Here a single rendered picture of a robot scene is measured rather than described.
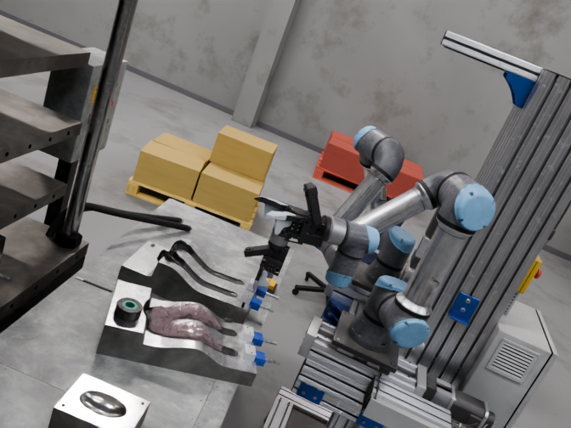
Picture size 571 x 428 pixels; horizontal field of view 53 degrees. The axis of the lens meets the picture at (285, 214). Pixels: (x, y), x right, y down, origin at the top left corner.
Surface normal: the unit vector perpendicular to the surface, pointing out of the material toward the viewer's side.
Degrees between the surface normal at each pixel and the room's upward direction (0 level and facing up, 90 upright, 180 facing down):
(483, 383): 90
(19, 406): 0
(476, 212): 82
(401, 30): 90
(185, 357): 90
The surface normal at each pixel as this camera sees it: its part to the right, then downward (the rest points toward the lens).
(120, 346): 0.11, 0.41
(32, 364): 0.35, -0.87
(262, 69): -0.24, 0.28
